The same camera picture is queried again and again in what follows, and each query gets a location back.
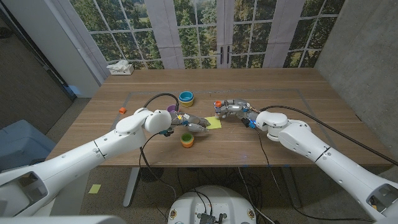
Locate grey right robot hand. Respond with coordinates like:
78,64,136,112
213,98,259,123

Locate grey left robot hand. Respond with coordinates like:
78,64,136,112
170,112,211,134

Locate yellow sticky note pad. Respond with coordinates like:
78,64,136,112
205,116,223,130

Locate teal stacking cup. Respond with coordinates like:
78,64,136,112
178,91,195,102

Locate black round disc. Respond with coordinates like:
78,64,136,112
139,167,165,183

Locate white tissue box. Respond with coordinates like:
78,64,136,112
109,64,135,76

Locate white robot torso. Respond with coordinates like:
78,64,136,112
167,185,258,224

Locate printed window backdrop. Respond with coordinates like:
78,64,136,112
51,0,346,70

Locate white table leg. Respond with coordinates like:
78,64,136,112
123,167,141,208

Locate white tissue paper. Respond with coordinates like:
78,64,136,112
106,60,130,71

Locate grey table leg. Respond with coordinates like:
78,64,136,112
281,167,302,208

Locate grey-blue upholstered seat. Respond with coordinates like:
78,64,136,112
0,119,57,171

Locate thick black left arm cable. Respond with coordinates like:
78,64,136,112
139,92,180,202

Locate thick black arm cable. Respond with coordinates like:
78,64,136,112
139,92,180,202
258,105,398,167

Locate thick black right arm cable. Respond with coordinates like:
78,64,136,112
258,105,398,167

